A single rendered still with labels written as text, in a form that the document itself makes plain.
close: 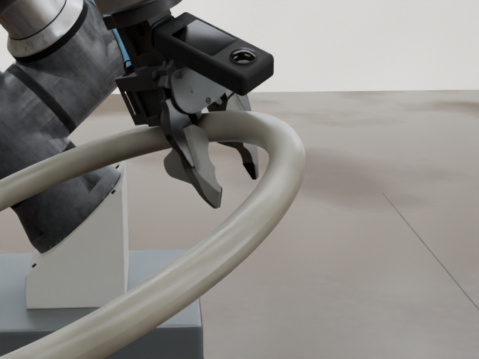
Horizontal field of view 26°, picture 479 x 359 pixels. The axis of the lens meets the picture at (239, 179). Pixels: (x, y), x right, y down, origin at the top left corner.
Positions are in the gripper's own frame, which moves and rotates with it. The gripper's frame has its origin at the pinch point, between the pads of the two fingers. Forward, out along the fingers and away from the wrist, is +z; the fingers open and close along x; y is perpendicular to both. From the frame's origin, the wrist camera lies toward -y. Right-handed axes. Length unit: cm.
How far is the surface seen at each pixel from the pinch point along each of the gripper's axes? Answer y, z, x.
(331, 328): 186, 151, -160
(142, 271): 73, 34, -29
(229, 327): 212, 137, -136
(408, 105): 463, 239, -560
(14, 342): 65, 27, 2
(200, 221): 324, 145, -223
